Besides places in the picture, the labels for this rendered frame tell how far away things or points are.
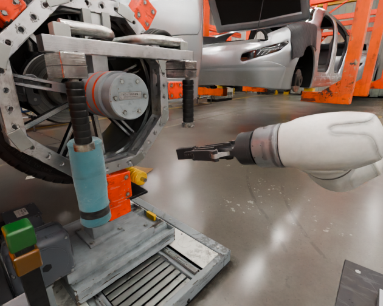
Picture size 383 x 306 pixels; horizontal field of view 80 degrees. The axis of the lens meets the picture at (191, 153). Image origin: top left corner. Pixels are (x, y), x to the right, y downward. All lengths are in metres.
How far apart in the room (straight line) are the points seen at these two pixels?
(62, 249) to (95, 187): 0.30
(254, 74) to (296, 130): 2.76
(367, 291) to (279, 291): 0.41
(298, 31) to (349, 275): 2.93
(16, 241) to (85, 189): 0.25
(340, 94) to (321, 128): 3.67
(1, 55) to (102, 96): 0.23
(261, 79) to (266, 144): 2.76
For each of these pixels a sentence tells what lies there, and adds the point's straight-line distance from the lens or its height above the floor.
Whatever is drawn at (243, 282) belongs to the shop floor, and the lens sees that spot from 1.24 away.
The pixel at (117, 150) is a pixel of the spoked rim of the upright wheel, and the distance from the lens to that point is 0.95.
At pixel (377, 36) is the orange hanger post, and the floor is 1.63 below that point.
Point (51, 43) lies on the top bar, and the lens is 0.55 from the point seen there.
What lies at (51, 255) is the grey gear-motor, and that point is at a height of 0.36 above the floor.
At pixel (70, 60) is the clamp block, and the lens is 0.53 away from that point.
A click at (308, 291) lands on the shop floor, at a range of 1.29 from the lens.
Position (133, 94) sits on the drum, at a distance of 0.68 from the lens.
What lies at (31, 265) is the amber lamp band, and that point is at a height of 0.58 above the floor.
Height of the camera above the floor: 0.90
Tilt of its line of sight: 18 degrees down
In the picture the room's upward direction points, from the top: straight up
